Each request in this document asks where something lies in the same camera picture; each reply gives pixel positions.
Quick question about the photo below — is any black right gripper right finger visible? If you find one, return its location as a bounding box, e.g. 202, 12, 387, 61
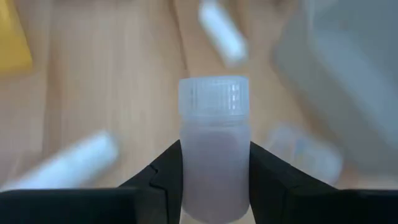
248, 141, 398, 224

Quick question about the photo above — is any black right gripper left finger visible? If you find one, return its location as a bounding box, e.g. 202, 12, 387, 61
0, 139, 184, 224

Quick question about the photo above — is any translucent white plastic bottle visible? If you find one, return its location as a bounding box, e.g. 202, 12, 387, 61
264, 123, 343, 185
178, 75, 251, 224

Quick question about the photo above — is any white gauze roll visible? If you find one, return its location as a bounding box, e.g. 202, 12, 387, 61
0, 130, 121, 192
198, 0, 249, 67

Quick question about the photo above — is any yellow slotted plastic basket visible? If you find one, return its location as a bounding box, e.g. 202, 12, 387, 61
0, 0, 34, 75

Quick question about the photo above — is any clear plastic bag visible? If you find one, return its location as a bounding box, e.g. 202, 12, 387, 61
272, 0, 398, 175

